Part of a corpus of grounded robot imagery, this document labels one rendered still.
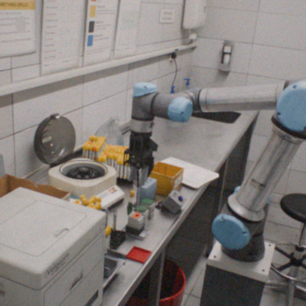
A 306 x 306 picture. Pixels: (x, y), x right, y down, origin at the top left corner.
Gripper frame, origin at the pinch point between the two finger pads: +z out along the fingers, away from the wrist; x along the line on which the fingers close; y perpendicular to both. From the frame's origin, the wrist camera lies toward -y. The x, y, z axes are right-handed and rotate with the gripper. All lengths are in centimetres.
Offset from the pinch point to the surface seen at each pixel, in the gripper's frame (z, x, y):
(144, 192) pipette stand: 12.6, -4.6, -17.8
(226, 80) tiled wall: 3, -22, -241
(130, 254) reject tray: 20.4, 4.1, 12.9
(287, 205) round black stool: 43, 50, -102
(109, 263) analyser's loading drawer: 15.2, 3.1, 26.5
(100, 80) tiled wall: -16, -57, -73
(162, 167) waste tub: 13.2, -8.2, -46.9
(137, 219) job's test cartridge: 13.1, 0.9, 1.8
